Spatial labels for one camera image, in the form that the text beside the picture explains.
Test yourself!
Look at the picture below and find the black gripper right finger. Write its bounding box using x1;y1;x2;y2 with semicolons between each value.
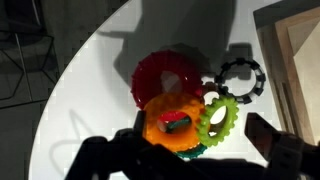
243;112;285;161

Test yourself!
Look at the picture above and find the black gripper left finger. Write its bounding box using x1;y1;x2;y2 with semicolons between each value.
132;109;148;135

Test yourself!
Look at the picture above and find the green toothed toy ring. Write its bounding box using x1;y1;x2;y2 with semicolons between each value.
195;95;240;148

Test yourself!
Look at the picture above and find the shallow wooden slatted box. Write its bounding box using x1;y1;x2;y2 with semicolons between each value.
252;0;320;146

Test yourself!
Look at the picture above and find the orange bumpy toy ring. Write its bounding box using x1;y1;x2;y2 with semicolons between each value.
141;92;206;153

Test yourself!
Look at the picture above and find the red bumpy toy ring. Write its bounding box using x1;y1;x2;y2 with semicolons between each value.
130;49;205;111

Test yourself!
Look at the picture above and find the black and white toy ring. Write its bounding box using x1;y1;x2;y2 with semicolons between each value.
213;57;267;105

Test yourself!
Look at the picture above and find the teal ribbed toy ring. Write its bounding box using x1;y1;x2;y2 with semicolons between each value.
165;119;209;160

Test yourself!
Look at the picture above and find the black wire frame stand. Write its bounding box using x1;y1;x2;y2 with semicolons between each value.
0;29;62;102

